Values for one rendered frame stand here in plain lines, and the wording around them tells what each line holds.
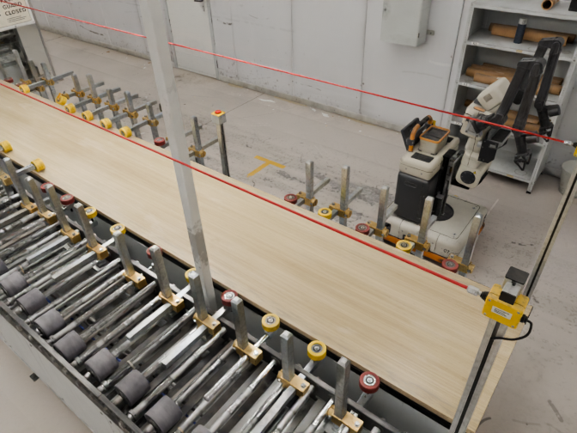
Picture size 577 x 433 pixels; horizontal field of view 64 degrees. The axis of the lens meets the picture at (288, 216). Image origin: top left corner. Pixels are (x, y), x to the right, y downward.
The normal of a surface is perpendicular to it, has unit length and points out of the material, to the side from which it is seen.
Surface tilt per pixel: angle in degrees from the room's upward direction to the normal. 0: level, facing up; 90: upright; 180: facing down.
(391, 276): 0
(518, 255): 0
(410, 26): 90
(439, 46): 90
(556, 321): 0
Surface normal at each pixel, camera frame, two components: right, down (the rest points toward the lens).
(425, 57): -0.61, 0.50
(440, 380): -0.03, -0.79
